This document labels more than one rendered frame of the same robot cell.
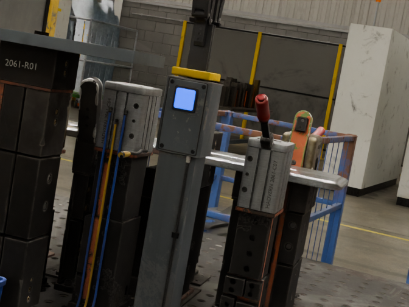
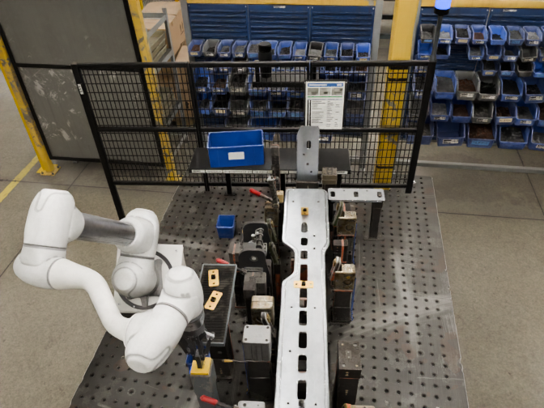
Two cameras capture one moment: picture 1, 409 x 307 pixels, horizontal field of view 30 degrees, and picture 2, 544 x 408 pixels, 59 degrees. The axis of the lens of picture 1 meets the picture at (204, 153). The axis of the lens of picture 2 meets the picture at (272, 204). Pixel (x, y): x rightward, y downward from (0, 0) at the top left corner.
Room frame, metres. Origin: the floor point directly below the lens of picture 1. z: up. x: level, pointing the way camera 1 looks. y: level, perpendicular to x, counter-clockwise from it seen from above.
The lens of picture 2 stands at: (1.24, -0.89, 2.57)
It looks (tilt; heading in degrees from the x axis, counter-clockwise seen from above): 40 degrees down; 80
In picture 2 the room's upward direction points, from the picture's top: 3 degrees counter-clockwise
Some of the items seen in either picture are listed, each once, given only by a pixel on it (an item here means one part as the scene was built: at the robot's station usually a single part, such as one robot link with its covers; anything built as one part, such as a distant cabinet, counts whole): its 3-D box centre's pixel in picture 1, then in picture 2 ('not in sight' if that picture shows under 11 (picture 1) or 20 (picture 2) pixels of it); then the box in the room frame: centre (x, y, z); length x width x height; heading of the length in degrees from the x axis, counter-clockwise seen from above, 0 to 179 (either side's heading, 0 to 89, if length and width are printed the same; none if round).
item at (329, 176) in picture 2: not in sight; (328, 197); (1.92, 1.10, 0.88); 0.08 x 0.08 x 0.36; 75
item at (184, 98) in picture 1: (184, 98); not in sight; (1.11, 0.04, 1.11); 0.03 x 0.01 x 0.03; 75
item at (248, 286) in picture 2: not in sight; (252, 316); (1.36, 0.38, 0.90); 0.05 x 0.05 x 0.40; 75
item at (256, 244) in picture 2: not in sight; (257, 274); (1.42, 0.57, 0.94); 0.18 x 0.13 x 0.49; 75
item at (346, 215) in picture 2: not in sight; (345, 240); (1.90, 0.76, 0.87); 0.12 x 0.09 x 0.35; 165
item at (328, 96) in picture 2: not in sight; (324, 105); (1.96, 1.37, 1.30); 0.23 x 0.02 x 0.31; 165
